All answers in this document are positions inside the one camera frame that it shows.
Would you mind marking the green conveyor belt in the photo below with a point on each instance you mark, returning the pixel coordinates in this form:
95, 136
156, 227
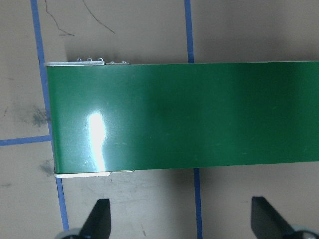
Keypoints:
108, 118

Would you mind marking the thin black wire scrap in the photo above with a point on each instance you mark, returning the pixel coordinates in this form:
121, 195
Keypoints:
74, 17

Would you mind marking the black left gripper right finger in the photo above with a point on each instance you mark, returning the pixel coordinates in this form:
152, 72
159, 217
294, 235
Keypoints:
267, 223

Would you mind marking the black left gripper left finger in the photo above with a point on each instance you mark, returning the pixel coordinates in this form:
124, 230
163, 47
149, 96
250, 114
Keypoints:
98, 224

